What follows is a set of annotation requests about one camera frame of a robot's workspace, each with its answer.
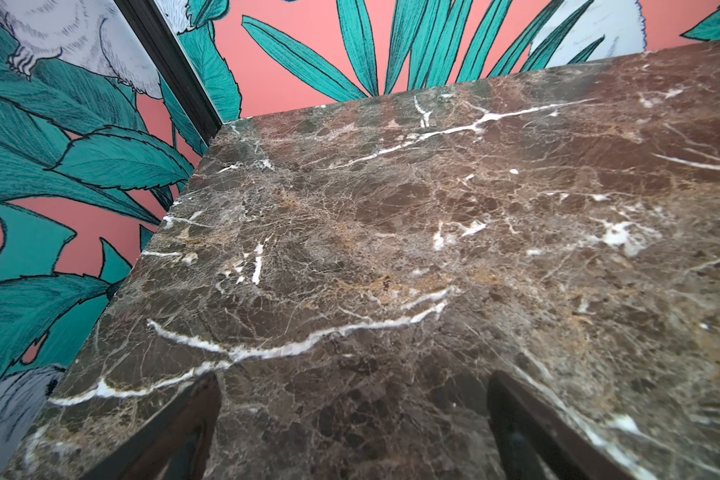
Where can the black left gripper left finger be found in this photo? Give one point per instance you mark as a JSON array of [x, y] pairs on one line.
[[174, 444]]

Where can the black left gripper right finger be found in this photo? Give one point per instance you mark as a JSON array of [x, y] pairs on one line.
[[531, 438]]

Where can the black corner frame post left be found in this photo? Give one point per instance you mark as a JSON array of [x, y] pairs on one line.
[[162, 46]]

